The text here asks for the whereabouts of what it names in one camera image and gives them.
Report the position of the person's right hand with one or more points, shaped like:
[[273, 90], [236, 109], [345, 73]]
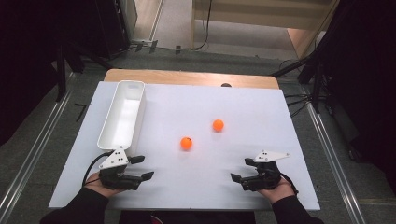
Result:
[[280, 191]]

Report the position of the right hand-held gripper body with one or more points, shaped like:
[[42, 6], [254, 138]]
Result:
[[263, 179]]

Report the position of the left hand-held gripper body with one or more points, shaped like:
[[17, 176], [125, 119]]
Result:
[[116, 180]]

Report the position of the person's left hand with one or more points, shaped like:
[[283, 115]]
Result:
[[98, 186]]

